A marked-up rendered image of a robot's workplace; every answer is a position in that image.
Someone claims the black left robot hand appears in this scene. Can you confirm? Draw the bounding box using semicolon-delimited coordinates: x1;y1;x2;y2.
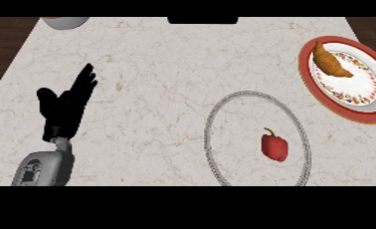
35;62;100;143

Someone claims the clear plate with beaded rim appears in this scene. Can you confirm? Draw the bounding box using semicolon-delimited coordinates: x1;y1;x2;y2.
202;90;313;187

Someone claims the red round placemat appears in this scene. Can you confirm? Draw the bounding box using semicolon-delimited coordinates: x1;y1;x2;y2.
296;35;376;125

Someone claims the brown croissant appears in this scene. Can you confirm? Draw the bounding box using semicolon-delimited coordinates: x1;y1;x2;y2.
311;41;355;79

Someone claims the white floral-rimmed plate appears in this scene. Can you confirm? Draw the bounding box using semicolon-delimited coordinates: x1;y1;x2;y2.
310;42;376;107

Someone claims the white bowl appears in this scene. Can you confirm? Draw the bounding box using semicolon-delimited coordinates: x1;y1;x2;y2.
40;17;92;31

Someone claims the black rectangular appliance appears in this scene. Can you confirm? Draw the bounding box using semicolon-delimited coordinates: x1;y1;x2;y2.
167;17;239;26

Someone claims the red bell pepper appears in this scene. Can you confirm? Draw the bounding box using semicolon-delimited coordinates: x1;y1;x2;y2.
260;126;289;163

